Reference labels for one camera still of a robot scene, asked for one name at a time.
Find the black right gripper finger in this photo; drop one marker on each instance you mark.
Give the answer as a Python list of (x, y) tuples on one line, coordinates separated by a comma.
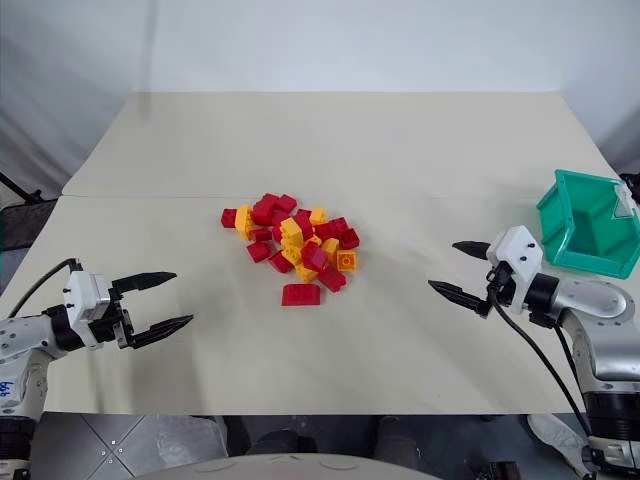
[(474, 248), (460, 296)]

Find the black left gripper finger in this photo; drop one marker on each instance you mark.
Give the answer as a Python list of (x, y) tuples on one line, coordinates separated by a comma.
[(160, 329), (147, 280)]

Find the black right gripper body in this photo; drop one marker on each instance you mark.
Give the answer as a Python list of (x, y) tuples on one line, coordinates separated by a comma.
[(501, 285)]

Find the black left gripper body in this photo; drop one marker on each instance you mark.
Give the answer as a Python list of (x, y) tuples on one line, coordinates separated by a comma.
[(112, 327)]

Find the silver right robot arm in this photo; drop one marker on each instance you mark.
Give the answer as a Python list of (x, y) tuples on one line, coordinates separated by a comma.
[(595, 305)]

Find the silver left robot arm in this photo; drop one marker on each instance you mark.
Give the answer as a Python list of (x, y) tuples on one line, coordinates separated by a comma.
[(25, 345)]

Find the green plastic bin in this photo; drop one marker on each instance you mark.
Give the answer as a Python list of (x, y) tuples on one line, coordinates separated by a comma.
[(585, 225)]

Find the yellow toy block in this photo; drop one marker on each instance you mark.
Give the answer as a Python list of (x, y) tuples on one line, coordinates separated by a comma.
[(318, 216), (306, 273), (330, 247), (291, 254), (291, 231), (242, 220), (346, 261)]

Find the grey metal floor plate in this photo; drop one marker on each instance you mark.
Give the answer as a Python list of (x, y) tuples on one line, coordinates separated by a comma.
[(125, 445)]

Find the black stand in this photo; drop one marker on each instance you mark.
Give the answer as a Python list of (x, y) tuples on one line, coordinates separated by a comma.
[(22, 220)]

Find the large red toy block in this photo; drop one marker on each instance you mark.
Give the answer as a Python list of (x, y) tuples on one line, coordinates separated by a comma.
[(301, 295)]

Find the clear label holder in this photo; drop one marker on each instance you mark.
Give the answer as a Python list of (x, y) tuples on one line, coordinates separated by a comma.
[(622, 202)]

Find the white plastic bag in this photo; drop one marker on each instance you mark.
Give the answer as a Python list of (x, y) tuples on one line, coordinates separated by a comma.
[(555, 440)]

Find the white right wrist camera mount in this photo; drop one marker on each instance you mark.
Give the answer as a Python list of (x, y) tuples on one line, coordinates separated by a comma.
[(515, 250)]

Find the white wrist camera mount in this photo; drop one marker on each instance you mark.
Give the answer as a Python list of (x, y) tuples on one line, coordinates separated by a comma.
[(515, 250), (82, 297)]

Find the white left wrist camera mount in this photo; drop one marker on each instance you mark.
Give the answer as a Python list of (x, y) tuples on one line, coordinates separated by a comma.
[(82, 297)]

